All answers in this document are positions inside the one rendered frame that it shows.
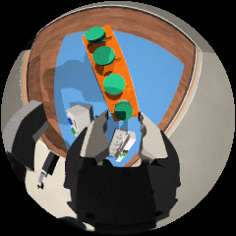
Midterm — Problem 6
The orange test tube rack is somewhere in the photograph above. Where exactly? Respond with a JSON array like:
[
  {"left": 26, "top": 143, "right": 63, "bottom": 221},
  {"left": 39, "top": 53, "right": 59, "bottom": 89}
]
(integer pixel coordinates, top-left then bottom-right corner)
[{"left": 82, "top": 26, "right": 139, "bottom": 122}]

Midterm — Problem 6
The green round cap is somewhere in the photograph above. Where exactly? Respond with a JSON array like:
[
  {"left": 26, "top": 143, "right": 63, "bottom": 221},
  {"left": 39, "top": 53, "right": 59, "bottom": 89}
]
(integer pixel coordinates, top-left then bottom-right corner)
[
  {"left": 92, "top": 46, "right": 115, "bottom": 66},
  {"left": 114, "top": 101, "right": 134, "bottom": 121},
  {"left": 103, "top": 74, "right": 125, "bottom": 94},
  {"left": 85, "top": 27, "right": 106, "bottom": 43}
]

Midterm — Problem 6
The blue flat mat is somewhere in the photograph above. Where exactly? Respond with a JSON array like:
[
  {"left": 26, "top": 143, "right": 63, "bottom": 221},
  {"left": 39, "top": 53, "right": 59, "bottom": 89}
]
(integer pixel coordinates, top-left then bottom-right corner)
[{"left": 54, "top": 31, "right": 184, "bottom": 167}]

